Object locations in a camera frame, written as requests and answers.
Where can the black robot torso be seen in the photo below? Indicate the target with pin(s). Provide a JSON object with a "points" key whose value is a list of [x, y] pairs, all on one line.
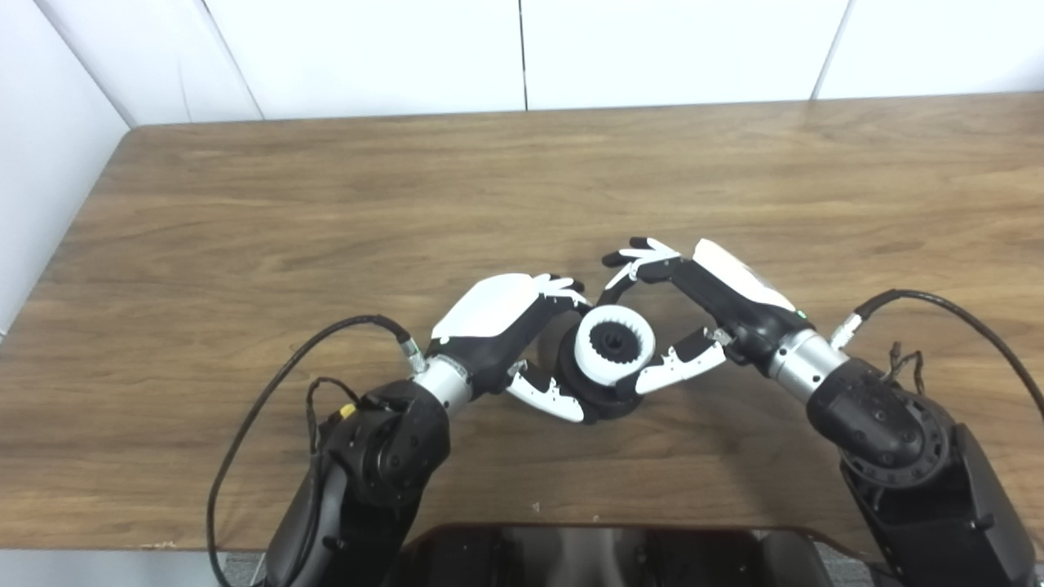
{"points": [[612, 558]]}

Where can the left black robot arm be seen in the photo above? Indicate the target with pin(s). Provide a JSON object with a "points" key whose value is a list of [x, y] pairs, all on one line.
{"points": [[391, 448]]}

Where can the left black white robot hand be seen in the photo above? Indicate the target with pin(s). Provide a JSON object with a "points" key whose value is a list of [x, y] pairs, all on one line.
{"points": [[489, 314]]}

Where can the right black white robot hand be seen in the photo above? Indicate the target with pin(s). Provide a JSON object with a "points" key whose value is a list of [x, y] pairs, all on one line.
{"points": [[742, 302]]}

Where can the round black plastic part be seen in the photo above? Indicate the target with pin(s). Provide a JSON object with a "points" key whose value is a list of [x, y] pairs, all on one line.
{"points": [[608, 401]]}

